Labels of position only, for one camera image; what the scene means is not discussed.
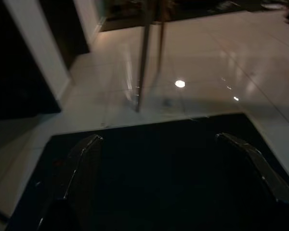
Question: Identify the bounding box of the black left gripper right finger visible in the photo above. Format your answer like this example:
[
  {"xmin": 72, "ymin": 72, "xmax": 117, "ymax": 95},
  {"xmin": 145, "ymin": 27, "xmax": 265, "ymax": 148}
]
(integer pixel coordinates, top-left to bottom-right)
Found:
[{"xmin": 215, "ymin": 132, "xmax": 289, "ymax": 214}]

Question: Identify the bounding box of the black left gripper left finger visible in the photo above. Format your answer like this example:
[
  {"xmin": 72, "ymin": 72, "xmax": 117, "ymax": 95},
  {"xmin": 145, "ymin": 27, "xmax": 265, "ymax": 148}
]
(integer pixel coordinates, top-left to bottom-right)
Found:
[{"xmin": 38, "ymin": 134, "xmax": 104, "ymax": 231}]

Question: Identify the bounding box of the black floor mat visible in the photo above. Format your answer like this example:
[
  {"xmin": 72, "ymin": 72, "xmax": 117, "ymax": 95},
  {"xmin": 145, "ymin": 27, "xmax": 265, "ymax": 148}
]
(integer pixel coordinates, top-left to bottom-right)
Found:
[{"xmin": 4, "ymin": 112, "xmax": 289, "ymax": 231}]

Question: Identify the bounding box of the light wooden table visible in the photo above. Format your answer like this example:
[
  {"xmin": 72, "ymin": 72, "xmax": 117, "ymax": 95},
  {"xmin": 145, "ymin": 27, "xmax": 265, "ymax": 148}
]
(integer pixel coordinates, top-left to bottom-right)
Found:
[{"xmin": 134, "ymin": 0, "xmax": 167, "ymax": 113}]

